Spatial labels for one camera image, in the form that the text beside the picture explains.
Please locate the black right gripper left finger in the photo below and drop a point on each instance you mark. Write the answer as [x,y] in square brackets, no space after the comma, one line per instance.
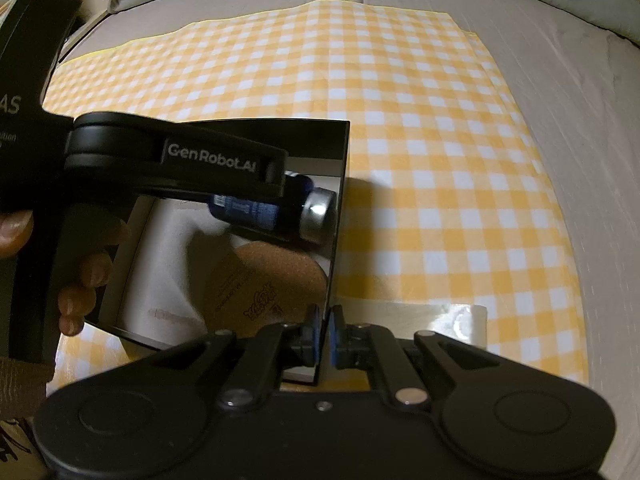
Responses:
[257,372]

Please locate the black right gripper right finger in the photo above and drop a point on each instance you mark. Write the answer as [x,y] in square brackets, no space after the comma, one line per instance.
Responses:
[373,349]

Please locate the round cork coaster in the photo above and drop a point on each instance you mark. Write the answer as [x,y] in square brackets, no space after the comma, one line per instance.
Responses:
[258,284]

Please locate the black cardboard box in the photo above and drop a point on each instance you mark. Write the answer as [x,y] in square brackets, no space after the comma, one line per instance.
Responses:
[197,260]

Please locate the blue supplement bottle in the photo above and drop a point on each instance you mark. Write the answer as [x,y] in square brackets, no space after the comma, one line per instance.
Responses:
[304,212]

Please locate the person's left hand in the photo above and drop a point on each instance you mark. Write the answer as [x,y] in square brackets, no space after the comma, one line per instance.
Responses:
[50,271]

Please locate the yellow white checkered cloth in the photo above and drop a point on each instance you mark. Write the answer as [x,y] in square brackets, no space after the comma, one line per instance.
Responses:
[449,198]

